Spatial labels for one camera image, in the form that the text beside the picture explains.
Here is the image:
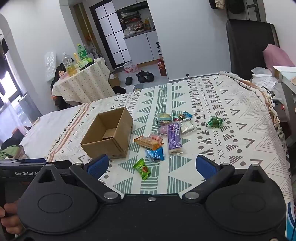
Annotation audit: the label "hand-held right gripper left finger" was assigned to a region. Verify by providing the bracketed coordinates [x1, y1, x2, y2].
[35, 154, 121, 205]

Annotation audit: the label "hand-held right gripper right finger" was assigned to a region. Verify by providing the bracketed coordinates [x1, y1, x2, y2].
[182, 155, 275, 202]

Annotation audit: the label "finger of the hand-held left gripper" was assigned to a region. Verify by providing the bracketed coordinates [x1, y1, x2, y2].
[23, 158, 73, 169]

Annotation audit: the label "bread packet with teal band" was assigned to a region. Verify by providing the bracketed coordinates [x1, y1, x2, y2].
[156, 113, 173, 126]

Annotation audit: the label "person's left hand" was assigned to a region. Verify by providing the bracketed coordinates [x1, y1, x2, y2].
[0, 200, 23, 235]

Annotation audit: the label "green cloth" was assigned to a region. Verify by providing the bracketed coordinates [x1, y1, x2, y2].
[0, 145, 23, 160]

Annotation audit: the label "white bed sheet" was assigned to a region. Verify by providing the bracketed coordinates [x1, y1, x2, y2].
[19, 104, 83, 160]

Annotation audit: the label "long purple snack packet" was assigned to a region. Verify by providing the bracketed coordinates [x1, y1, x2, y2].
[166, 122, 185, 155]

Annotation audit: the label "clear white snack packet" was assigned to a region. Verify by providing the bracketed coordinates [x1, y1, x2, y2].
[180, 119, 195, 135]

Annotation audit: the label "patterned blanket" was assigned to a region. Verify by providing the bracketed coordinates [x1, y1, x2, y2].
[46, 71, 294, 204]

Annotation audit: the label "green candy packet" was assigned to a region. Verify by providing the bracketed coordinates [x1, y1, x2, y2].
[133, 158, 151, 181]

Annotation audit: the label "dark green snack packet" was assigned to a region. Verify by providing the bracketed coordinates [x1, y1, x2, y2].
[207, 116, 223, 128]

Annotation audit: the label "large blue snack packet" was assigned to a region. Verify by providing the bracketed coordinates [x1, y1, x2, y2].
[145, 147, 165, 163]

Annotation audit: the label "orange biscuit packet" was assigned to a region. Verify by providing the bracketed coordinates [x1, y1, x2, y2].
[134, 136, 164, 151]

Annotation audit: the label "pink snack packet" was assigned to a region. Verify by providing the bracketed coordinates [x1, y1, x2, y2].
[149, 133, 164, 144]

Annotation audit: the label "black bag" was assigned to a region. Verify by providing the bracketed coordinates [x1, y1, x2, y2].
[112, 85, 127, 95]

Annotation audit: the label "small cardboard box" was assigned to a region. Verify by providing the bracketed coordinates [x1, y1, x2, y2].
[108, 74, 121, 88]

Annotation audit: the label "clear plastic bag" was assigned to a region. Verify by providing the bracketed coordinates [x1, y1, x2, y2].
[44, 50, 57, 81]

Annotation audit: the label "clear bottle with yellow liquid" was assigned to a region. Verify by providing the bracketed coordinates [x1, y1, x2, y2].
[62, 52, 77, 76]

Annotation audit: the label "blue printed cloth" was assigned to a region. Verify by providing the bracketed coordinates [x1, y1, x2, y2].
[285, 201, 296, 241]

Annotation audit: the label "pink pack of bottles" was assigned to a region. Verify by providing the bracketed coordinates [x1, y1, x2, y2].
[124, 62, 139, 73]

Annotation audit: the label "crumpled white cloth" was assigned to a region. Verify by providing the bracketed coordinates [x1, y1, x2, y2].
[251, 67, 282, 93]

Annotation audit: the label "red drink bottle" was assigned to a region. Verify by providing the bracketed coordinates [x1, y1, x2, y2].
[158, 59, 167, 76]

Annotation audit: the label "green plastic bottle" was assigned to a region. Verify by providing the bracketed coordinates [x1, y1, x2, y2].
[77, 44, 89, 62]

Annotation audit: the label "white side table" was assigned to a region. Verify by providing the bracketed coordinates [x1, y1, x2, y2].
[272, 65, 296, 123]

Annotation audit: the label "white kitchen cabinet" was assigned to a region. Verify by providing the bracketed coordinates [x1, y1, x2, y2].
[123, 30, 160, 66]

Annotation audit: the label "pink pillow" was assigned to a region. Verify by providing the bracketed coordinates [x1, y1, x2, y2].
[262, 44, 295, 72]

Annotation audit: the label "sliding door with frosted panes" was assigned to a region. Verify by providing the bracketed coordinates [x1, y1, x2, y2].
[90, 0, 137, 69]

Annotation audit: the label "wooden door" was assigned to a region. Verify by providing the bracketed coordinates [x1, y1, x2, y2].
[73, 2, 102, 58]

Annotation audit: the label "kitchen shelf with jars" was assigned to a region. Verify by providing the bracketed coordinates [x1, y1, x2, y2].
[119, 10, 156, 37]

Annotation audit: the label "hanging clothes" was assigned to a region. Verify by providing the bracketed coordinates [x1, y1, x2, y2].
[209, 0, 245, 13]

